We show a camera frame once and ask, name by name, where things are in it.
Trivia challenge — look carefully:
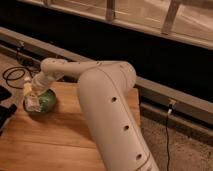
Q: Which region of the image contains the green ceramic bowl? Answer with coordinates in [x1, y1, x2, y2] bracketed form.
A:
[23, 89, 57, 115]

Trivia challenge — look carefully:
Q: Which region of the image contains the black device at left edge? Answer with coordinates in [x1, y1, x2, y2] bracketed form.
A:
[0, 85, 18, 134]

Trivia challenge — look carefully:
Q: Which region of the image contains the black coiled cable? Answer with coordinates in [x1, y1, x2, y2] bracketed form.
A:
[2, 65, 40, 90]

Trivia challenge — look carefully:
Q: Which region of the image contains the black cable with white plug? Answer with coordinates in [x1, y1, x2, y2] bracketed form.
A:
[164, 99, 177, 171]

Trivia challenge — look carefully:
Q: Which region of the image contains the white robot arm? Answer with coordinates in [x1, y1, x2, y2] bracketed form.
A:
[23, 58, 159, 171]

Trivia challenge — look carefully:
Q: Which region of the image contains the wooden window frame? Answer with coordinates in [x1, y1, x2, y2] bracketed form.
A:
[19, 0, 213, 50]

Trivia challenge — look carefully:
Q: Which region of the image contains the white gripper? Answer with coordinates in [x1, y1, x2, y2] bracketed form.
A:
[23, 73, 55, 96]

